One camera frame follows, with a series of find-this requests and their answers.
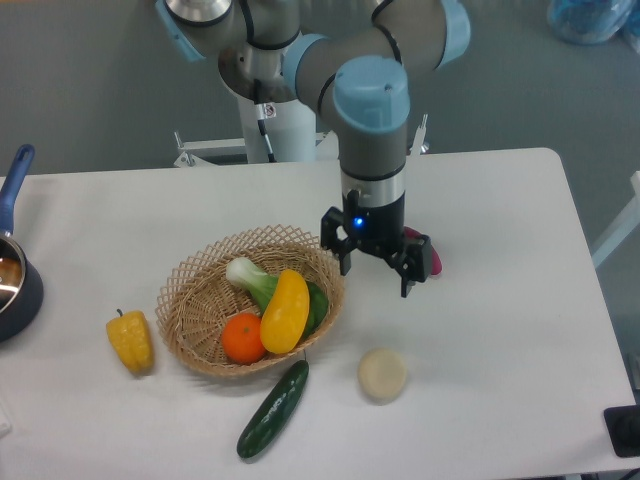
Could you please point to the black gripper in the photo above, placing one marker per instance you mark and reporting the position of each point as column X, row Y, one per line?
column 377, row 231

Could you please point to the green white bok choy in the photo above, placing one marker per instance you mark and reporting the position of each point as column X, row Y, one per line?
column 243, row 273

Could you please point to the woven wicker basket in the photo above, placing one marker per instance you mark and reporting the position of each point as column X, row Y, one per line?
column 195, row 305

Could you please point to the white frame at right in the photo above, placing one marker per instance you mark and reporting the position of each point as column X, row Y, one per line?
column 626, row 221

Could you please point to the blue plastic bag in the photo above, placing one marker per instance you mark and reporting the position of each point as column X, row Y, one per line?
column 588, row 23

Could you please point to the purple sweet potato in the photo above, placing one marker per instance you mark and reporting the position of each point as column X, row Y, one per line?
column 436, row 263

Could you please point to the yellow mango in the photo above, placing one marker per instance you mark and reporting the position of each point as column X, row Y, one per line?
column 285, row 318

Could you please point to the dark green cucumber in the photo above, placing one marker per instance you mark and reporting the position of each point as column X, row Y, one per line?
column 274, row 412

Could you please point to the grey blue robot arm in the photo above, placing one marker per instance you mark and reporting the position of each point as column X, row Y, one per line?
column 357, row 86

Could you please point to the black device at edge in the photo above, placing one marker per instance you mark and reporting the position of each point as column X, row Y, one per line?
column 622, row 423

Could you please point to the yellow bell pepper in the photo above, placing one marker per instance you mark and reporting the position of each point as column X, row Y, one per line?
column 129, row 335

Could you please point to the dark blue saucepan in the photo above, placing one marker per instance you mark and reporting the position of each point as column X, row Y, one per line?
column 22, row 290

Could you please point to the orange fruit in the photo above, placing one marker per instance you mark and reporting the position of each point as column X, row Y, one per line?
column 241, row 340

